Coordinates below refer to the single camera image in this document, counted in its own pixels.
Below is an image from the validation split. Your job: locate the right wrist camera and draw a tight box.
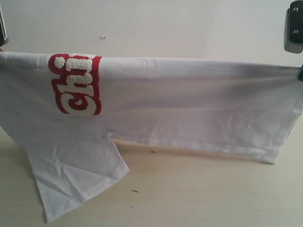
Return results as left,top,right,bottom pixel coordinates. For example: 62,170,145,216
284,0,303,54

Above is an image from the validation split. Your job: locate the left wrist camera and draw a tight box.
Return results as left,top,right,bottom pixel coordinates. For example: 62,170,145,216
0,7,9,47

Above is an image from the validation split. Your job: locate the white t-shirt red lettering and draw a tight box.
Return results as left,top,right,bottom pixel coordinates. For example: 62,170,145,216
0,52,303,221

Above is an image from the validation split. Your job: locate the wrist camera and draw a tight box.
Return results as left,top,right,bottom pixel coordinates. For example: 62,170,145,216
0,7,9,47
284,0,303,54

